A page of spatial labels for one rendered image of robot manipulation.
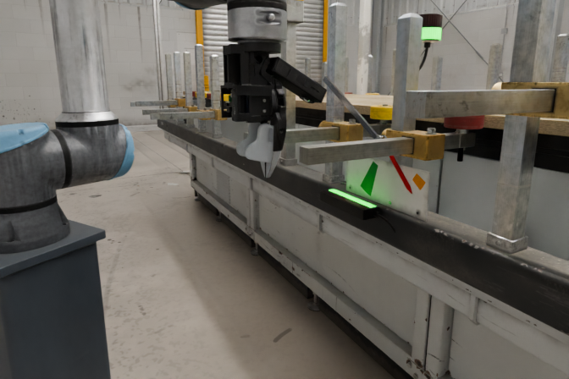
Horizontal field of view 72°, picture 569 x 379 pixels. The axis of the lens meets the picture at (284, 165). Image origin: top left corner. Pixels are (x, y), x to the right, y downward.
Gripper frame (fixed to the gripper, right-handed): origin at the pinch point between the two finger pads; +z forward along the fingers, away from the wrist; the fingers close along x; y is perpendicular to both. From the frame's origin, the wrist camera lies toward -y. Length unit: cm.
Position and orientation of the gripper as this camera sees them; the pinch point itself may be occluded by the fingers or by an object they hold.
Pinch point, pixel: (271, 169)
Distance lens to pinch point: 65.4
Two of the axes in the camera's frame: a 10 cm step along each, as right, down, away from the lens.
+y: -8.8, 1.0, -4.6
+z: 0.0, 9.8, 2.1
